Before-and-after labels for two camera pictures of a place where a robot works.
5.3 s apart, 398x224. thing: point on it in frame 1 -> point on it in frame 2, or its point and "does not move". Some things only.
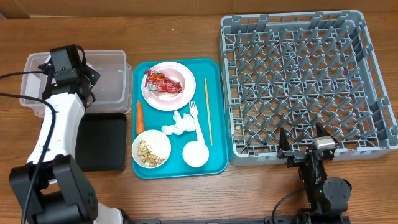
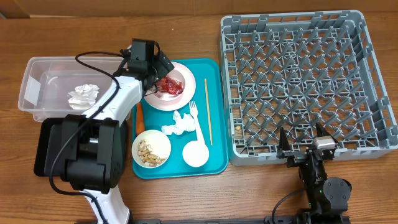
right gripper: [298, 156] does not move
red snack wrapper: [157, 82] does not move
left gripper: [92, 72] -> [165, 64]
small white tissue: [187, 123] does not move
